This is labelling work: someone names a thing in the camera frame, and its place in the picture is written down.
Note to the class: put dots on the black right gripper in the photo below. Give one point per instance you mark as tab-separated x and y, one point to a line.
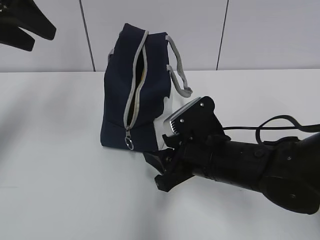
178	162

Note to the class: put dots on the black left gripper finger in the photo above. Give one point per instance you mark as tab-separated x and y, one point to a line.
12	35
27	15

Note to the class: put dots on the navy blue lunch bag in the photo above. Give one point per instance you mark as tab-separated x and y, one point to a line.
134	110

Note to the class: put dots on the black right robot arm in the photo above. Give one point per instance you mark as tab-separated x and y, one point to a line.
286	171

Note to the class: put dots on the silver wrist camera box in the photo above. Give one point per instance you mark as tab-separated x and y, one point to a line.
195	119

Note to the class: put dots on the yellow banana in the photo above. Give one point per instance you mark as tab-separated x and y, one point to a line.
142	76

